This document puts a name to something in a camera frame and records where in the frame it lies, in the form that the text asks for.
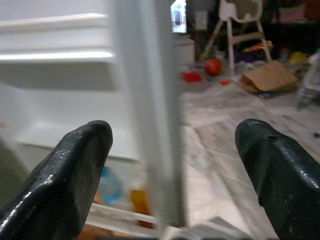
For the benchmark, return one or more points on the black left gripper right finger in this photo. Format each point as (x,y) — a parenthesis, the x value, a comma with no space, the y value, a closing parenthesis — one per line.
(285,180)

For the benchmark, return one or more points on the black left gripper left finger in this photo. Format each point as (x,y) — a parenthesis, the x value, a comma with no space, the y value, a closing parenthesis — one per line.
(57,185)

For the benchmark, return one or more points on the white fridge door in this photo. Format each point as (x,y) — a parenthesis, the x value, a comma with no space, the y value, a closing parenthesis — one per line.
(147,87)

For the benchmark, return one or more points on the blue label plastic bottle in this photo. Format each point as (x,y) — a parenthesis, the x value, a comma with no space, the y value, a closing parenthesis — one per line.
(111,186)

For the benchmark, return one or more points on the orange juice bottle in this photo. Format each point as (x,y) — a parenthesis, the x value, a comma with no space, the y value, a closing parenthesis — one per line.
(139,200)

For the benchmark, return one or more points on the brown paper bag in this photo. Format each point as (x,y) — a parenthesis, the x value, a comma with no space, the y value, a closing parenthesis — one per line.
(270,78)

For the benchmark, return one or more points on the clear plastic water bottle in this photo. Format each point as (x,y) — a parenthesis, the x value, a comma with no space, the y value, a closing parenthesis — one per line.
(310,80)

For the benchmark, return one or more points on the small red toy piece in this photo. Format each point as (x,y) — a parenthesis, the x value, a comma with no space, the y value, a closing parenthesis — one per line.
(225,82)

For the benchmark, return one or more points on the yellow toy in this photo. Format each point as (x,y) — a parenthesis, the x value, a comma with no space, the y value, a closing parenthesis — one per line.
(298,57)

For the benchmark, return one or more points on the purple toy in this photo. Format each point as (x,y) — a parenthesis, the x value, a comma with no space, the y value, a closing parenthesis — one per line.
(243,58)

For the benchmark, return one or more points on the red ball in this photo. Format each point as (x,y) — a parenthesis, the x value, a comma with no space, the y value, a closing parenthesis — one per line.
(213,66)

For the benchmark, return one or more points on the orange striped toy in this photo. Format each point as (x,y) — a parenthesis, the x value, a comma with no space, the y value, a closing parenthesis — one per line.
(256,47)

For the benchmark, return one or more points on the red plastic toy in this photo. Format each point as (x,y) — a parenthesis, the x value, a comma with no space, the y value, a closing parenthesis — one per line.
(191,76)

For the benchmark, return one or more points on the white high chair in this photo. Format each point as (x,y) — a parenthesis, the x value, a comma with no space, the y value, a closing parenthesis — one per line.
(237,37)

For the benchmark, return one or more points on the white storage box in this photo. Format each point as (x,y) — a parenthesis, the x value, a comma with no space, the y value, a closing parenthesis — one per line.
(185,51)

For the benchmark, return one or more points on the pink basket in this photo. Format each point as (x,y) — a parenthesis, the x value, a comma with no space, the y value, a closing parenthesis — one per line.
(291,13)

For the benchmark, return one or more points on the lit screen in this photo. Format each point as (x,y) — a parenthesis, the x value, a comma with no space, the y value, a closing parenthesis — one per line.
(179,16)

